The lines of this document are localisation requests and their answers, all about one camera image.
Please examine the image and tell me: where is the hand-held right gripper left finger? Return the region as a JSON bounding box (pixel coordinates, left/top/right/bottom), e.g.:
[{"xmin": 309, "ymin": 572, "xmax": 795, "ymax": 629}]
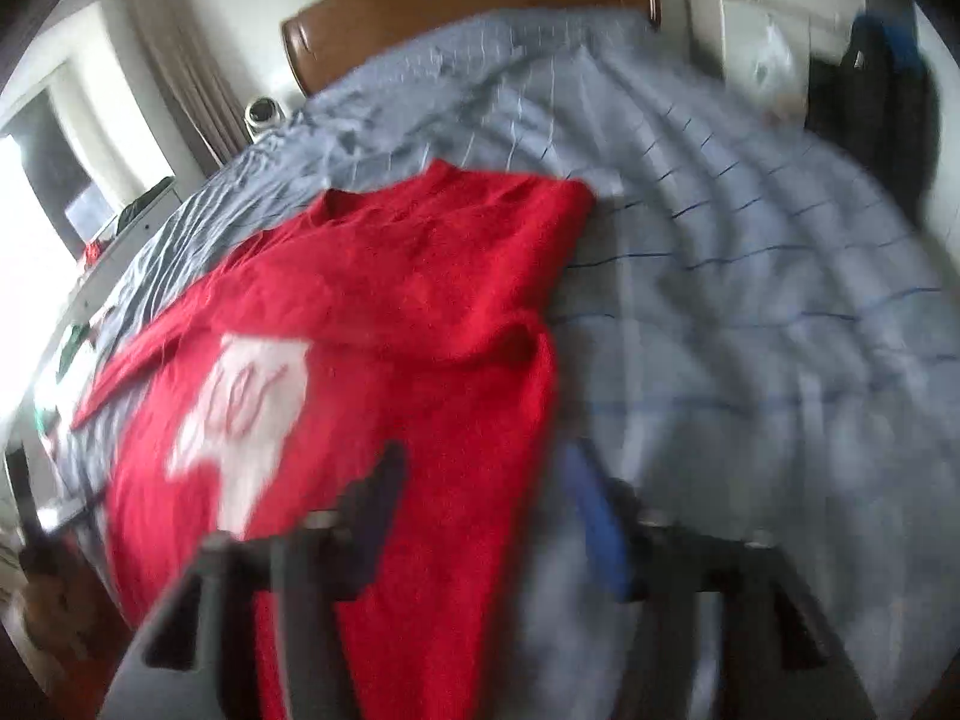
[{"xmin": 101, "ymin": 439, "xmax": 413, "ymax": 720}]

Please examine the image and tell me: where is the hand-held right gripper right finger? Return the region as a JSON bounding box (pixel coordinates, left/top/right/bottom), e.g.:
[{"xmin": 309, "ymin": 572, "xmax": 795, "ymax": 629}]
[{"xmin": 562, "ymin": 439, "xmax": 878, "ymax": 720}]

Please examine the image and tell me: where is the red sweater with white print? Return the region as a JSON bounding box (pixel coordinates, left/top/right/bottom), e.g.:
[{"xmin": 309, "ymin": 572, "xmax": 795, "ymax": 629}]
[{"xmin": 71, "ymin": 159, "xmax": 597, "ymax": 720}]

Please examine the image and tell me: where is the green white folded garment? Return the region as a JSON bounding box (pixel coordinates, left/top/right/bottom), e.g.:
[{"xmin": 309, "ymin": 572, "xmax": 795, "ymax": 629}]
[{"xmin": 58, "ymin": 319, "xmax": 95, "ymax": 377}]

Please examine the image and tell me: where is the white side desk with clutter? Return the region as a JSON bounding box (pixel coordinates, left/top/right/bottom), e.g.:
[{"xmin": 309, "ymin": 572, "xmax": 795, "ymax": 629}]
[{"xmin": 37, "ymin": 176, "xmax": 197, "ymax": 391}]

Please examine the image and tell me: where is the black item on sill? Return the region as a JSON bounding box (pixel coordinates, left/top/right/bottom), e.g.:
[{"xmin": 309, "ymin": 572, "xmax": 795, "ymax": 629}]
[{"xmin": 112, "ymin": 176, "xmax": 178, "ymax": 235}]

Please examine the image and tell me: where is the white round device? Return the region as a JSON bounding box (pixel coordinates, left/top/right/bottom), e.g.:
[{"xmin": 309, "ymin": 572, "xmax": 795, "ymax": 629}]
[{"xmin": 244, "ymin": 96, "xmax": 290, "ymax": 137}]

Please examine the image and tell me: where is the window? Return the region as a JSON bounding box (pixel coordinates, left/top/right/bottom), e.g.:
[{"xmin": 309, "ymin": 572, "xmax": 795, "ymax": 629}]
[{"xmin": 0, "ymin": 90, "xmax": 113, "ymax": 256}]

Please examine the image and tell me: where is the beige curtain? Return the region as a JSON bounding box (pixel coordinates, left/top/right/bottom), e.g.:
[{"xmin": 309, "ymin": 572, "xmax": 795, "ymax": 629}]
[{"xmin": 124, "ymin": 0, "xmax": 252, "ymax": 170}]

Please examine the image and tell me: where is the white plastic bag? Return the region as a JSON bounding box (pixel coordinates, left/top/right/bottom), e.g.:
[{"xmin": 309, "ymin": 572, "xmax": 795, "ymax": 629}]
[{"xmin": 746, "ymin": 15, "xmax": 800, "ymax": 103}]

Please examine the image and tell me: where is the black and blue backpack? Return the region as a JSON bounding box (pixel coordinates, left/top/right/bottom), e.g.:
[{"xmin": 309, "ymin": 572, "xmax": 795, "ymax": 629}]
[{"xmin": 806, "ymin": 11, "xmax": 942, "ymax": 226}]

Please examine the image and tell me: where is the wooden headboard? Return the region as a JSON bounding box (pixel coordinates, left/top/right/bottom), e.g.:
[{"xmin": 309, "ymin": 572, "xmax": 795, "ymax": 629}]
[{"xmin": 281, "ymin": 0, "xmax": 662, "ymax": 98}]

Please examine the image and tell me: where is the white cabinet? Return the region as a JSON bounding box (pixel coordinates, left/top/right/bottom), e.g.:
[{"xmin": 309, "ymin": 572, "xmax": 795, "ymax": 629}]
[{"xmin": 686, "ymin": 0, "xmax": 815, "ymax": 121}]

